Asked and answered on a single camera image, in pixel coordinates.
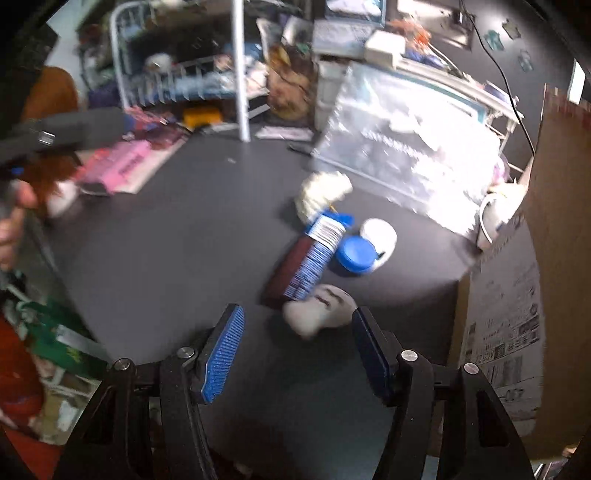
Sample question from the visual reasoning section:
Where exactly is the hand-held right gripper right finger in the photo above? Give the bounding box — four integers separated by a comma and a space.
352, 305, 537, 480

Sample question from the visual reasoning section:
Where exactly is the person's left hand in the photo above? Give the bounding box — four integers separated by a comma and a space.
0, 181, 38, 272

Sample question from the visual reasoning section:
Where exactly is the white round appliance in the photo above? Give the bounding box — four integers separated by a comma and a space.
476, 191, 525, 252

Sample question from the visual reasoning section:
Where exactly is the white metal pole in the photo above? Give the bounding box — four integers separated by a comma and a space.
231, 0, 252, 143

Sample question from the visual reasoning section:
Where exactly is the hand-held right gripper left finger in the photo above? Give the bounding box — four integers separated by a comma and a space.
53, 303, 246, 480

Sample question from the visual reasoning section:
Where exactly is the green printed bag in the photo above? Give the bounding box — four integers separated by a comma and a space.
0, 288, 112, 384

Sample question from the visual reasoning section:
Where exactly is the orange plush toy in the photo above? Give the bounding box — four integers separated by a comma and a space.
18, 66, 81, 217

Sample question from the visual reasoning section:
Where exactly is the white plastic box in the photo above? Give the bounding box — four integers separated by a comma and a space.
364, 31, 408, 68

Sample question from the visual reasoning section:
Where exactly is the black cable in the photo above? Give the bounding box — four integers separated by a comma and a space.
457, 0, 536, 155

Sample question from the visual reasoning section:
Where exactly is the pink box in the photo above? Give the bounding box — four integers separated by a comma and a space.
76, 139, 153, 195

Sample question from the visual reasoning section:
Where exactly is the large clear plastic bag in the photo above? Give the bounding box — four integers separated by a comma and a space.
310, 62, 504, 238

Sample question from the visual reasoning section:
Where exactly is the red cloth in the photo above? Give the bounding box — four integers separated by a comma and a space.
0, 314, 47, 430

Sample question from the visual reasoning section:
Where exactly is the white plush glove toy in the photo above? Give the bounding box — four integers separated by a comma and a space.
283, 284, 357, 341

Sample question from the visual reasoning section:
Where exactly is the white rounded plush toy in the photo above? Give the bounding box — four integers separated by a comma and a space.
359, 218, 399, 273

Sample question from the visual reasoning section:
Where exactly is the cream crumpled cloth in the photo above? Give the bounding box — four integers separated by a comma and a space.
294, 170, 354, 222

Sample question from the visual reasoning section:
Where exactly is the blue label canister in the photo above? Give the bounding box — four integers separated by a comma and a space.
263, 210, 355, 309

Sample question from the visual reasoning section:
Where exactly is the blue round lid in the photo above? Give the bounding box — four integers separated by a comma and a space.
335, 235, 377, 277

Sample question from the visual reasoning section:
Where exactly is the white wire rack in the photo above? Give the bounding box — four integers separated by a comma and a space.
108, 0, 271, 109

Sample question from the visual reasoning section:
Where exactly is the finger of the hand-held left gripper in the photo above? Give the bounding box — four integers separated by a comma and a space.
0, 107, 136, 165

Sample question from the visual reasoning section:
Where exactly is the brown plush toy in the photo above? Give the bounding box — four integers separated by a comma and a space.
265, 44, 319, 126

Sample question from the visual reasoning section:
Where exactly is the yellow case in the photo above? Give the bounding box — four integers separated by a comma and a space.
182, 106, 222, 129

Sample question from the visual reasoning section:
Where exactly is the cardboard box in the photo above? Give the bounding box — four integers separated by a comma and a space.
427, 83, 591, 462

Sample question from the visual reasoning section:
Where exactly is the white paper sheet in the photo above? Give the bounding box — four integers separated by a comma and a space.
255, 127, 315, 141

